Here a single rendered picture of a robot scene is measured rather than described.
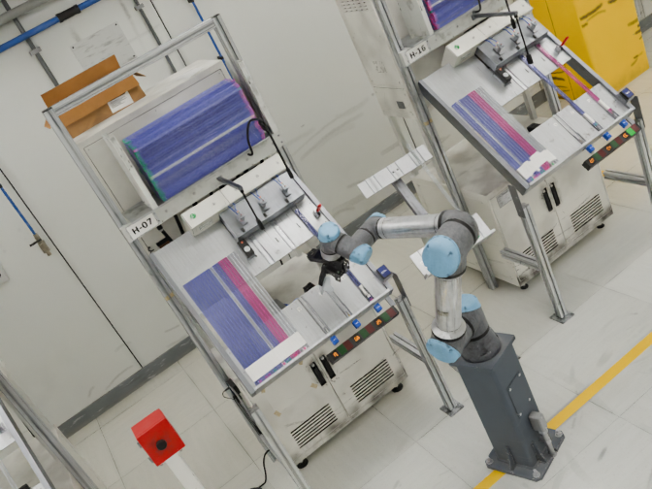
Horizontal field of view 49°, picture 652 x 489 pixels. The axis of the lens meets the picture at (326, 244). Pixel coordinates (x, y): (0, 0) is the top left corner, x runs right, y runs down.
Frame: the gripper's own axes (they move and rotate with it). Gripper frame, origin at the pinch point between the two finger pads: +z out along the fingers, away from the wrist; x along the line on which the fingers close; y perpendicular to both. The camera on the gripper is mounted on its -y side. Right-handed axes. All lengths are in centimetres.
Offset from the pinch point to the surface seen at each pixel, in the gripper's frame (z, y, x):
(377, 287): 14.8, 13.3, 13.0
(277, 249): 7.5, -29.4, 5.2
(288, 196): -1.6, -35.4, 25.3
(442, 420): 75, 54, -2
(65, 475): 53, -67, -108
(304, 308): 13.1, -7.2, -10.0
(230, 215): -3, -51, 5
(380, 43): -6, -44, 120
